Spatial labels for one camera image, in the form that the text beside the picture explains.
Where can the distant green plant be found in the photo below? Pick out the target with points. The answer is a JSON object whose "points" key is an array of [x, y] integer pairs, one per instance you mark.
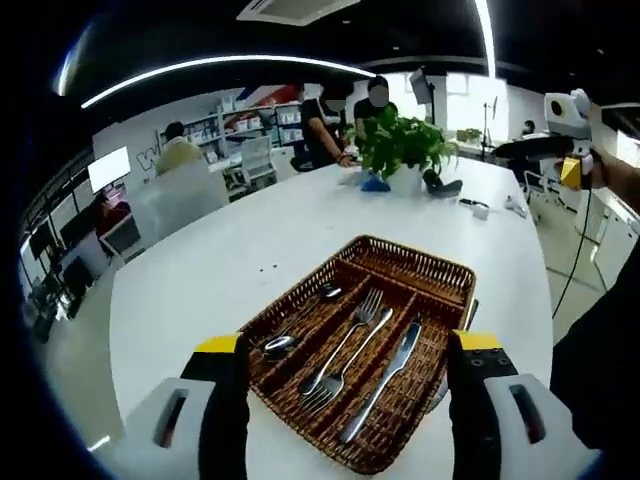
{"points": [[470, 135]]}

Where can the white monitor screen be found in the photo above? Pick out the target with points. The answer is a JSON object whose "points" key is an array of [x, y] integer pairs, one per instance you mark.
{"points": [[109, 167]]}

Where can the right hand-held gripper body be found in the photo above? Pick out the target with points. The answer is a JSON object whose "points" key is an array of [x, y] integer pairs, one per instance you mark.
{"points": [[575, 117]]}

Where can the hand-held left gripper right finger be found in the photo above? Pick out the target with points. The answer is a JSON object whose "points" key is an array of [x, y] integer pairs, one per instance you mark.
{"points": [[472, 400]]}

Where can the white ceiling light strip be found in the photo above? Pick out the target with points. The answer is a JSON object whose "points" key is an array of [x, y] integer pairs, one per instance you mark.
{"points": [[250, 59], [487, 40]]}

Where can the small white charger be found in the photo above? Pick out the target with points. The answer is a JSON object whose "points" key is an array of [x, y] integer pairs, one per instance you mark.
{"points": [[482, 214]]}

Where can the white mesh office chair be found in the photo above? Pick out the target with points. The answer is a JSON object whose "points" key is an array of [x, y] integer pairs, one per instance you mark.
{"points": [[256, 157]]}

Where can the person's right hand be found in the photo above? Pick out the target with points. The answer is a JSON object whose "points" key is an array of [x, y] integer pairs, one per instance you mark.
{"points": [[600, 170]]}

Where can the silver fork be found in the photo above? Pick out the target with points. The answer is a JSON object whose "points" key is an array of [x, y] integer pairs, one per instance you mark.
{"points": [[330, 385], [361, 317]]}

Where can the ceiling air conditioner vent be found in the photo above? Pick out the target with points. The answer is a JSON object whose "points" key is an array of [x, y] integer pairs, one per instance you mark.
{"points": [[290, 7]]}

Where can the grey white chair back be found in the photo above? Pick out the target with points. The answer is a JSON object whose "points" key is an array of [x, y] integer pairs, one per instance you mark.
{"points": [[120, 240]]}

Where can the black curved object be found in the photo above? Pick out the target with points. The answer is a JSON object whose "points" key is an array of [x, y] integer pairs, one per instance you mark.
{"points": [[440, 187]]}

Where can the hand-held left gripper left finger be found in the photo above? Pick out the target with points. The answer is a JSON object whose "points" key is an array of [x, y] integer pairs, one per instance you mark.
{"points": [[225, 415]]}

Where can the black office chair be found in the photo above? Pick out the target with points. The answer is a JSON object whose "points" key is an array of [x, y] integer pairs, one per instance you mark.
{"points": [[301, 164]]}

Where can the black tripod with monitor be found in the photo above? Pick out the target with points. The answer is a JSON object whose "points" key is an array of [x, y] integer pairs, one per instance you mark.
{"points": [[417, 82]]}

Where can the small white device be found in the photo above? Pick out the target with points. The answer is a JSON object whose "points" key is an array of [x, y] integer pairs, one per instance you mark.
{"points": [[515, 206]]}

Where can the person's black clothing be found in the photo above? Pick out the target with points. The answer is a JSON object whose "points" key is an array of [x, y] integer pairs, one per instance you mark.
{"points": [[600, 360]]}

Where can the silver spoon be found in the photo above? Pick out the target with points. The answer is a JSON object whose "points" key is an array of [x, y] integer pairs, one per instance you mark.
{"points": [[279, 346], [330, 291]]}

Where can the frosted desk partition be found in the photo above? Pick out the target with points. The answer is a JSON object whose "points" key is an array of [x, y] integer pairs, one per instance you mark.
{"points": [[180, 200]]}

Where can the thin black light stand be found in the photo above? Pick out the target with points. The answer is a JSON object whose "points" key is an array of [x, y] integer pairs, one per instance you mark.
{"points": [[488, 130]]}

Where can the silver knife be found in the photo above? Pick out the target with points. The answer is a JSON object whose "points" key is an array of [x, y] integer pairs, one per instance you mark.
{"points": [[473, 315], [406, 342]]}

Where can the brown wicker utensil storage tray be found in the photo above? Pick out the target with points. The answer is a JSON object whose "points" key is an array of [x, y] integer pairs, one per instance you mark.
{"points": [[400, 274]]}

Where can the white storage shelf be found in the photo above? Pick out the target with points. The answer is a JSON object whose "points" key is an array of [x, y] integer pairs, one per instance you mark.
{"points": [[200, 135]]}

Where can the green potted plant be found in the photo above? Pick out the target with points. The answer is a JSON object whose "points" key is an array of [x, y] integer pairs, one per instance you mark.
{"points": [[400, 145]]}

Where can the black computer monitor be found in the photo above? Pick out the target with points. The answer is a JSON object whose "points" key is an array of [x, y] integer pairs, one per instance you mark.
{"points": [[77, 227]]}

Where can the small blue object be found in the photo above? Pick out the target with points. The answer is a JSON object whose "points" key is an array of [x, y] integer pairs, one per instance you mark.
{"points": [[375, 185]]}

